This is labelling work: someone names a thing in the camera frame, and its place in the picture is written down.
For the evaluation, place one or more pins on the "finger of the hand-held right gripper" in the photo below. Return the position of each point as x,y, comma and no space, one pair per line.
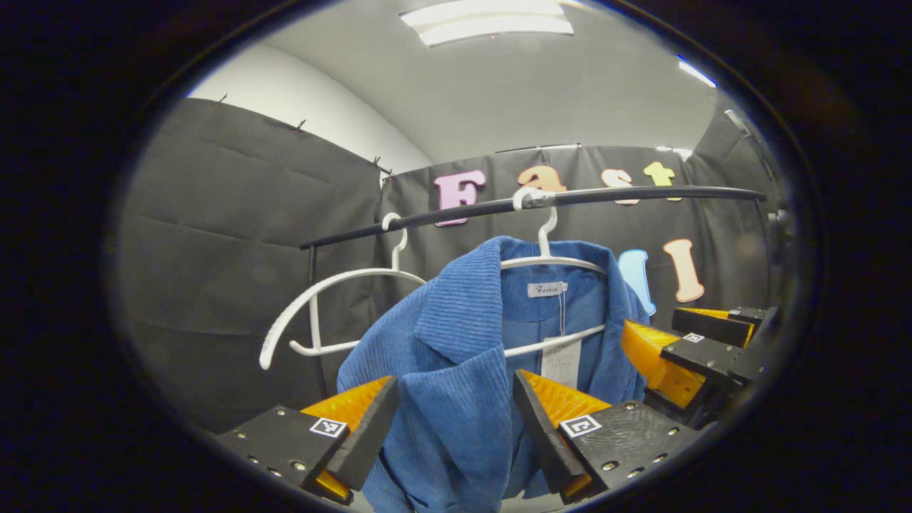
712,328
712,356

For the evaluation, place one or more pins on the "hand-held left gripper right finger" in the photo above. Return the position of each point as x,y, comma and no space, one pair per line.
545,442

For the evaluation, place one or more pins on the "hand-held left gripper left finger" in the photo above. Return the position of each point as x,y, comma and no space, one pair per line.
367,442

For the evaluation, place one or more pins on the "white plastic clothes hanger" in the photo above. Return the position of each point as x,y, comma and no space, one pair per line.
546,235
267,353

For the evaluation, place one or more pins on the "black metal clothes rack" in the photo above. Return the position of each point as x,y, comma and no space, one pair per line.
641,193

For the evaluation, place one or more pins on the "black backdrop cloth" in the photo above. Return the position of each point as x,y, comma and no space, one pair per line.
214,285

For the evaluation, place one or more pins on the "small ceiling light panel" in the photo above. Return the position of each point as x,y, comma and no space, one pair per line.
697,73

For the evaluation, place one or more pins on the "large ceiling light panel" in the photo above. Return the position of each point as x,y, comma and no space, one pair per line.
491,21

